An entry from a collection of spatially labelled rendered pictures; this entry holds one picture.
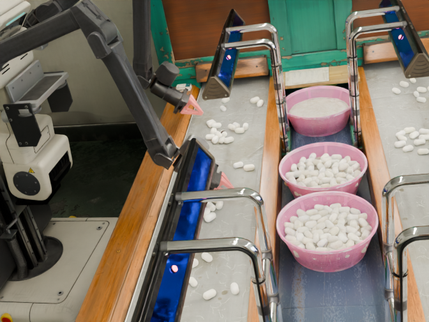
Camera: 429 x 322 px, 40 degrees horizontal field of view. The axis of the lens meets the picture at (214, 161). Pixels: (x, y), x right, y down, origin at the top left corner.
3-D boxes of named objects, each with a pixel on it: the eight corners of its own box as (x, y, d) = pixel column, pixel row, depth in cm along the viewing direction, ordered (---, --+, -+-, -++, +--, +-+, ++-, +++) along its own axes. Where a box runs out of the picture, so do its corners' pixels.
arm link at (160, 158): (161, 145, 179) (152, 160, 172) (179, 119, 173) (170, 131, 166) (194, 167, 180) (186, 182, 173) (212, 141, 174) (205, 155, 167)
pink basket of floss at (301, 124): (319, 149, 207) (316, 125, 202) (270, 127, 227) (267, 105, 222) (371, 119, 218) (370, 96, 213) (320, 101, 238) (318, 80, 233)
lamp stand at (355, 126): (354, 159, 197) (346, 30, 175) (350, 130, 214) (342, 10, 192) (413, 154, 194) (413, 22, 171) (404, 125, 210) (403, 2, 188)
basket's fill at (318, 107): (289, 139, 215) (288, 125, 212) (290, 111, 234) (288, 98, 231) (352, 133, 210) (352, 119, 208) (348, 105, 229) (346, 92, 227)
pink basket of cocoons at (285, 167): (300, 224, 172) (297, 198, 167) (270, 180, 195) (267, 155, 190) (384, 199, 176) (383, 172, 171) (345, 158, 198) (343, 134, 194)
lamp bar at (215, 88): (202, 101, 169) (198, 77, 166) (225, 28, 222) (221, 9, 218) (230, 98, 168) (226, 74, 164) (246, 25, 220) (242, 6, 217)
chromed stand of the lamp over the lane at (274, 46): (236, 168, 205) (214, 46, 182) (240, 140, 222) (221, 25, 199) (291, 164, 201) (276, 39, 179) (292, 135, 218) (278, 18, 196)
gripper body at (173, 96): (189, 89, 217) (172, 79, 215) (185, 101, 208) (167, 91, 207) (181, 103, 220) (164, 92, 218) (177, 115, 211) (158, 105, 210)
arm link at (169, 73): (141, 73, 216) (132, 81, 209) (155, 48, 210) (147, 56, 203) (168, 91, 217) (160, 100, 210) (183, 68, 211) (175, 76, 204)
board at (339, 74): (274, 90, 233) (274, 87, 232) (275, 75, 246) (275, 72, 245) (360, 81, 227) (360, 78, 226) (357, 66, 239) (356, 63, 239)
